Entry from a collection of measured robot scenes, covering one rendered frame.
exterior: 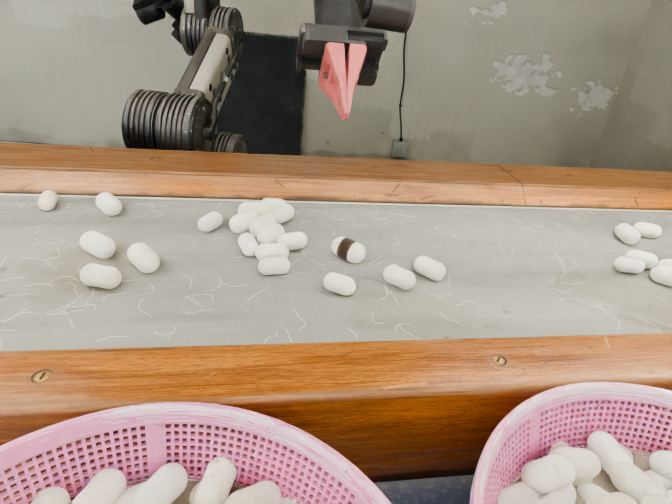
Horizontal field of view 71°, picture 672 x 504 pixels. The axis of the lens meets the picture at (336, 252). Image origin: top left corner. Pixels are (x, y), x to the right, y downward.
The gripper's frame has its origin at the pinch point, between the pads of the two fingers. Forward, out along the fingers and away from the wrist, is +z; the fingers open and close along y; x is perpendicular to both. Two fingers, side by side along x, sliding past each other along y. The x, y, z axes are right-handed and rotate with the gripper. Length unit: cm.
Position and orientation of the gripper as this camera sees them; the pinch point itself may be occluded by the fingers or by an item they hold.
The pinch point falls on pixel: (345, 110)
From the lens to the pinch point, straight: 56.1
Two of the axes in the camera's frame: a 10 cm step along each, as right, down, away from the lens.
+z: 0.6, 9.3, -3.5
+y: 9.8, 0.0, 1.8
